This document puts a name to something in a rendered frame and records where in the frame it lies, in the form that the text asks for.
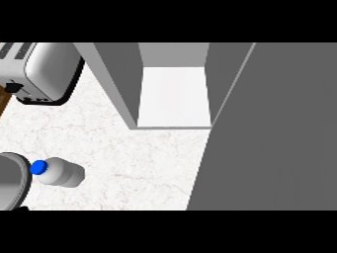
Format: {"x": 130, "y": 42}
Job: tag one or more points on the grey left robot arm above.
{"x": 0, "y": 181}

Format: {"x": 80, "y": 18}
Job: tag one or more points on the grey open cabinet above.
{"x": 173, "y": 95}

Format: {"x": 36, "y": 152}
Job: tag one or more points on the white bottle with blue cap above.
{"x": 61, "y": 173}

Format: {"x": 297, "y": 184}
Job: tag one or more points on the silver toaster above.
{"x": 45, "y": 70}

